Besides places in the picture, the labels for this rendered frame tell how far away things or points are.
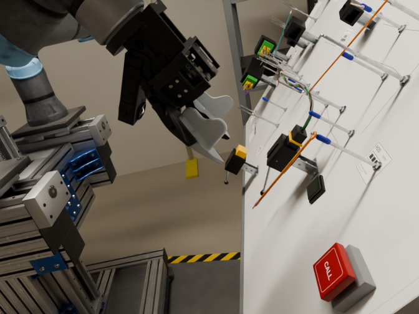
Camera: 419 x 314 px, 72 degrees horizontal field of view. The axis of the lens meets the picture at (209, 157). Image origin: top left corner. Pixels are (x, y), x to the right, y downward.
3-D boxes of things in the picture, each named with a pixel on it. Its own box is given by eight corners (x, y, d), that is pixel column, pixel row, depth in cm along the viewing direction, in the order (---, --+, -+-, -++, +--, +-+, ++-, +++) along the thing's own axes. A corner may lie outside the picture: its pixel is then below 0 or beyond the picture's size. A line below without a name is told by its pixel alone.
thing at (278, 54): (289, 47, 128) (261, 32, 127) (294, 54, 113) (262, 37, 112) (281, 60, 132) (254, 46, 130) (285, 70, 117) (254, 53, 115)
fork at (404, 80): (413, 76, 41) (328, 29, 39) (404, 88, 42) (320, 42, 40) (406, 73, 43) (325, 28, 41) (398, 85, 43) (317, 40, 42)
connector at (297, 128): (291, 146, 56) (282, 142, 56) (306, 128, 53) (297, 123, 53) (292, 155, 54) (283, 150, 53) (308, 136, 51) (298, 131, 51)
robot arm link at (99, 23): (65, 27, 33) (99, 12, 39) (96, 58, 35) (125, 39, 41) (100, -23, 29) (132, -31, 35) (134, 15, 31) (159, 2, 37)
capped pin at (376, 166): (371, 169, 40) (305, 136, 39) (378, 160, 40) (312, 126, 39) (377, 173, 39) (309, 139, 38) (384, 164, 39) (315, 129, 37)
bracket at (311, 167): (309, 165, 59) (288, 155, 58) (316, 157, 58) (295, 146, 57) (311, 180, 55) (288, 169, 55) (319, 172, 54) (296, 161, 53)
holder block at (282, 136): (284, 161, 59) (267, 152, 59) (300, 141, 56) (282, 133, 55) (284, 174, 56) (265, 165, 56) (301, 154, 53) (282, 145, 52)
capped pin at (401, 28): (403, 32, 48) (360, 8, 47) (397, 33, 50) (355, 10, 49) (408, 23, 48) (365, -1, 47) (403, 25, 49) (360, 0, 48)
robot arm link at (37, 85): (20, 103, 104) (0, 65, 98) (22, 97, 115) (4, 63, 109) (54, 92, 109) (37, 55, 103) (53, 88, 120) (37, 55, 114)
